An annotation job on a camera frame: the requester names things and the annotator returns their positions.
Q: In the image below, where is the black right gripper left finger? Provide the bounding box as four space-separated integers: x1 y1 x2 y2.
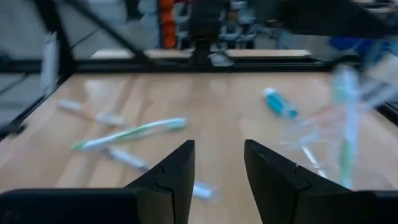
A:
124 139 196 224

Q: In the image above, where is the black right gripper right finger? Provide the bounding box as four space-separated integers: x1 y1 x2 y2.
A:
244 139 352 224

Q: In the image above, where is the purple toothbrush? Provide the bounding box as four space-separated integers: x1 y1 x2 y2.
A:
104 147 220 202

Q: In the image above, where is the small teal bottle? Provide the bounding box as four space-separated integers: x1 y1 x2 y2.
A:
263 87 299 119

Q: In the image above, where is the orange toothbrush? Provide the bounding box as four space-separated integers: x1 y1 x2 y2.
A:
298 104 340 131
58 98 127 127

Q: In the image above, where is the green toothbrush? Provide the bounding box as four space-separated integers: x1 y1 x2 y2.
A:
331 65 363 189
70 117 188 152

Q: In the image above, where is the clear acrylic organizer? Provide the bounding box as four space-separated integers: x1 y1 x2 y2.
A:
279 102 383 190

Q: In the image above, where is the background wooden table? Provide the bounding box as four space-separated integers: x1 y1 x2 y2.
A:
90 49 313 60

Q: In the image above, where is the white panel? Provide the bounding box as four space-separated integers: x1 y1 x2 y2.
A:
41 32 60 96

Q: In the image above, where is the orange post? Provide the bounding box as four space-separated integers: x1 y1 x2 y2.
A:
159 0 177 50

